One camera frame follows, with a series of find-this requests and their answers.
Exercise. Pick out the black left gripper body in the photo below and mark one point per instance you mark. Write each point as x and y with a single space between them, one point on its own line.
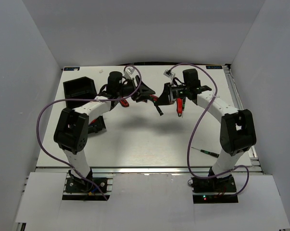
125 89

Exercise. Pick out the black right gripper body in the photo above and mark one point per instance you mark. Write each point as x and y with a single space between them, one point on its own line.
180 91

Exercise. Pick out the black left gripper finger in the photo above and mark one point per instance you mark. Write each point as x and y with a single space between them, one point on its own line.
143 93
137 81

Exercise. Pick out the green black screwdriver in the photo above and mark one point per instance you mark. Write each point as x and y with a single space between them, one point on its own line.
158 109
183 106
215 155

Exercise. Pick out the green black screwdriver front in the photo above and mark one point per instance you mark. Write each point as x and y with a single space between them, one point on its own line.
215 155

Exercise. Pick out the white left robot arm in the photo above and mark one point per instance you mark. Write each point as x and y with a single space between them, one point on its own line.
86 105

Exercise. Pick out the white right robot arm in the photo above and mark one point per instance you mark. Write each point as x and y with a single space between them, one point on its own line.
237 132

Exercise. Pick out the red knife right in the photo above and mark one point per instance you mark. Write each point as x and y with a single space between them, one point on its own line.
179 107

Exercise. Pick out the red black utility knife left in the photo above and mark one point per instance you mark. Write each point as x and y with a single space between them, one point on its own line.
124 103

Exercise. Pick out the blue label right corner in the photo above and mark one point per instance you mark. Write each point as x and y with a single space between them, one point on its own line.
214 67

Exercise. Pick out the blue label corner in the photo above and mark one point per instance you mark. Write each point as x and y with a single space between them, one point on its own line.
214 67
71 69

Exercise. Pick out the black compartment tool bin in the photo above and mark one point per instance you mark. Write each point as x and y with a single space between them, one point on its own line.
84 88

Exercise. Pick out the blue label left corner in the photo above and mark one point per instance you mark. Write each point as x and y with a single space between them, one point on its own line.
71 69

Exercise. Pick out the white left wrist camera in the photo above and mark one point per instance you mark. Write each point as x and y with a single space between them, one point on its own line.
128 72

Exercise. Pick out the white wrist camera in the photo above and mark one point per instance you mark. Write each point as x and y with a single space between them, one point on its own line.
171 75
128 72

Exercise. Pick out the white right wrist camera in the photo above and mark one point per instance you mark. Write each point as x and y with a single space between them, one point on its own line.
171 75

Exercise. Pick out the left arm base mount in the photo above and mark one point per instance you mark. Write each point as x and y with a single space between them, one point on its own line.
76 191

